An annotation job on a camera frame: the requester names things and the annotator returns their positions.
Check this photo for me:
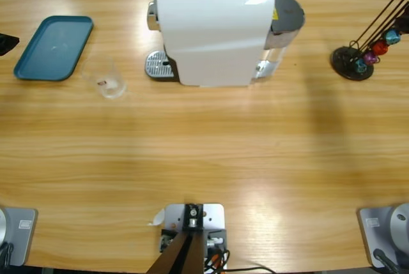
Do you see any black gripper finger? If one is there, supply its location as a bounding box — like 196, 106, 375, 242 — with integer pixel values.
0, 33, 20, 57
396, 14, 409, 36

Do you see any clear glass cup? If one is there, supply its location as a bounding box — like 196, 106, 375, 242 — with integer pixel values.
81, 57, 128, 100

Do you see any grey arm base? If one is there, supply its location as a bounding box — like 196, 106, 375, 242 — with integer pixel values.
0, 206, 39, 268
357, 202, 409, 269

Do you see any blue coffee capsule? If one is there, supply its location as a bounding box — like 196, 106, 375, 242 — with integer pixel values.
383, 29, 401, 45

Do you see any red coffee capsule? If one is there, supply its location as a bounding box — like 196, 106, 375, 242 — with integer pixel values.
372, 40, 389, 57

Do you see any purple coffee capsule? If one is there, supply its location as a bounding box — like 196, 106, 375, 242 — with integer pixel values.
363, 50, 380, 66

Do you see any white capsule coffee machine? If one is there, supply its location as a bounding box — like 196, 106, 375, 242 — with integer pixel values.
155, 0, 276, 89

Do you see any teal plastic tray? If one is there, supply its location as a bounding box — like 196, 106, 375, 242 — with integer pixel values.
13, 15, 95, 82

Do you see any black capsule holder with rods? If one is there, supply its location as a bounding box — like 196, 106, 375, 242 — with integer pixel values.
331, 0, 409, 81

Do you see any metal drip tray grate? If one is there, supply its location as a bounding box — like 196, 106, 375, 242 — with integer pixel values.
145, 50, 180, 82

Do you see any white paper tab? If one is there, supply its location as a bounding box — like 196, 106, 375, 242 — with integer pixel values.
146, 208, 166, 227

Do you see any black base cable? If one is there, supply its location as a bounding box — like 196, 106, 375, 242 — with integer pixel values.
373, 248, 402, 274
0, 242, 15, 268

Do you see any dark camera post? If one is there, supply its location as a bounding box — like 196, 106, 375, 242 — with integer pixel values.
146, 203, 206, 274

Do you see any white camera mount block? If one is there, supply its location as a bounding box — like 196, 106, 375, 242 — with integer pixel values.
158, 202, 228, 271

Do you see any thin black cable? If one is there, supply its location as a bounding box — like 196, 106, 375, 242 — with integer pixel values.
223, 266, 277, 274

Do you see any orange black cable bundle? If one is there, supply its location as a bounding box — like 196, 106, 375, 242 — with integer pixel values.
204, 248, 231, 274

